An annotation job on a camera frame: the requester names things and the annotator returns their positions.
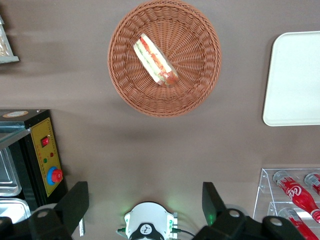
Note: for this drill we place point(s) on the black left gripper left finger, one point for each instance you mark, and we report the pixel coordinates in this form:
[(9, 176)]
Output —
[(67, 207)]

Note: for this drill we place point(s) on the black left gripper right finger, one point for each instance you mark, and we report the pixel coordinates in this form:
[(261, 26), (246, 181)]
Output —
[(220, 217)]

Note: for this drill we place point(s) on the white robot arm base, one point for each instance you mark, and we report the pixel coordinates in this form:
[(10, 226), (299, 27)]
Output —
[(147, 217)]

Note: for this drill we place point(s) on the brown round wicker basket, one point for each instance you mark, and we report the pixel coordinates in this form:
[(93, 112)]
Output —
[(190, 82)]

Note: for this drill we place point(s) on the cream plastic tray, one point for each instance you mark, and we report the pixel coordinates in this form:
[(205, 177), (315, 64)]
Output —
[(295, 80)]

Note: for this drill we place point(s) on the wrapped triangle sandwich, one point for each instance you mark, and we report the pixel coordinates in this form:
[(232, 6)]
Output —
[(156, 62)]

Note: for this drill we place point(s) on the silver metal bar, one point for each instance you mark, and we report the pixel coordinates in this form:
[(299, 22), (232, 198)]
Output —
[(82, 226)]

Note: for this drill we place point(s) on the red round control knob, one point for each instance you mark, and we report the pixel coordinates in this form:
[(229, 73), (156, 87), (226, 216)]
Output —
[(55, 175)]

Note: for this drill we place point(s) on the clear acrylic bottle rack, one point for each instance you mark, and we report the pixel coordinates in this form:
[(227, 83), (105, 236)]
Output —
[(265, 190)]

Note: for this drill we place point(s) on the silver metal pan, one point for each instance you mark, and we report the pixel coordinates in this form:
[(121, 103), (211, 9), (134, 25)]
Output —
[(7, 172), (13, 210)]

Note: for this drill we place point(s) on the red cola bottle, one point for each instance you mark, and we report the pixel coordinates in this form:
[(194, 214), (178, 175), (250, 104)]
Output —
[(300, 225), (314, 182), (297, 192)]

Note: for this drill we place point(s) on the black food warmer cabinet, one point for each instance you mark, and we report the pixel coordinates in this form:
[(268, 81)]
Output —
[(37, 120)]

